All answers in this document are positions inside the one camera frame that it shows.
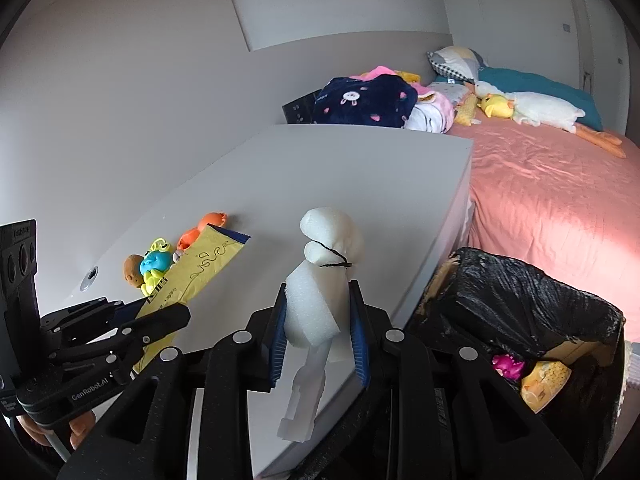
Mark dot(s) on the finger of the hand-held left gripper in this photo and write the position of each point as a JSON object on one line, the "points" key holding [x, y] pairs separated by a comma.
{"points": [[150, 325], [80, 317]]}

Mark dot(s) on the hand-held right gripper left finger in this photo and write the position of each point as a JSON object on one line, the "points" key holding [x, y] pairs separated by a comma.
{"points": [[277, 345]]}

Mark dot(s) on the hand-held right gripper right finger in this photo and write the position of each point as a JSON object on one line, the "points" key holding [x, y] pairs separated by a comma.
{"points": [[359, 340]]}

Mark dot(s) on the white foam piece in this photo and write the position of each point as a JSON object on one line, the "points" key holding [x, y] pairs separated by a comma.
{"points": [[320, 310]]}

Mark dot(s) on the yellow packet with blue ends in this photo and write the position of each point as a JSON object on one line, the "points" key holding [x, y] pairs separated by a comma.
{"points": [[200, 265]]}

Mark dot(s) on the pink toy figure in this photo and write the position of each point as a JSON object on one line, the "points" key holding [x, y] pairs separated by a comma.
{"points": [[507, 365]]}

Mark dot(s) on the cardboard bin with black bag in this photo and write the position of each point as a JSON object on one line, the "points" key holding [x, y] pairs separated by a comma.
{"points": [[505, 285]]}

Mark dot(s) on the yellow snack bag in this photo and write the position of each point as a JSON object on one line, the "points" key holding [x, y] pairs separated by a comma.
{"points": [[545, 380]]}

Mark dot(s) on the person's left hand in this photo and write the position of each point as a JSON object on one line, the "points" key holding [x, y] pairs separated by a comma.
{"points": [[80, 427]]}

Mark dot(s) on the brown round toy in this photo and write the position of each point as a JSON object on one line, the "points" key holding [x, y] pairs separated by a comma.
{"points": [[132, 267]]}

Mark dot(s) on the blue and green frog toy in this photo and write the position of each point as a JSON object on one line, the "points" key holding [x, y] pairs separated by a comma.
{"points": [[155, 262]]}

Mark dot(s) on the pale pink shell toy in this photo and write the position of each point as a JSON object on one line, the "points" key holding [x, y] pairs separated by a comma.
{"points": [[176, 256]]}

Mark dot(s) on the orange crab toy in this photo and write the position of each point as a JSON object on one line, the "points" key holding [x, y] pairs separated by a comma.
{"points": [[192, 235]]}

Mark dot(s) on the white and pink folded blanket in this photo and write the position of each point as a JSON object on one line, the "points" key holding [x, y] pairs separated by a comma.
{"points": [[430, 115]]}

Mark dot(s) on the bed with pink sheet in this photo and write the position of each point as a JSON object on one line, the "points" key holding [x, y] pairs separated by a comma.
{"points": [[540, 185]]}

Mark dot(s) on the navy rabbit print blanket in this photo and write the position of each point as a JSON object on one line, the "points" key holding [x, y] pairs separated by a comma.
{"points": [[365, 100]]}

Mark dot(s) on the long yellow plush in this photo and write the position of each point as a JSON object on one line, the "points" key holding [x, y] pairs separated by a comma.
{"points": [[467, 110]]}

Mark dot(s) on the bright pink plush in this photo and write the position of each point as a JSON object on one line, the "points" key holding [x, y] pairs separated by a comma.
{"points": [[375, 71]]}

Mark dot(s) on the yellow duck plush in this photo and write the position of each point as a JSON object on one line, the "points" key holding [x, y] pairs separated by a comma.
{"points": [[495, 106]]}

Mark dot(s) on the white goose plush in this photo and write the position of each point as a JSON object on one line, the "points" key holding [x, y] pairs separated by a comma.
{"points": [[540, 107]]}

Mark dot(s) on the patchwork pillow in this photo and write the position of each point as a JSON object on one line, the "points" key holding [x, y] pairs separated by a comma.
{"points": [[455, 60]]}

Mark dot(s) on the black wall socket panel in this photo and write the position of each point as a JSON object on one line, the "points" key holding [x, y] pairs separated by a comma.
{"points": [[300, 110]]}

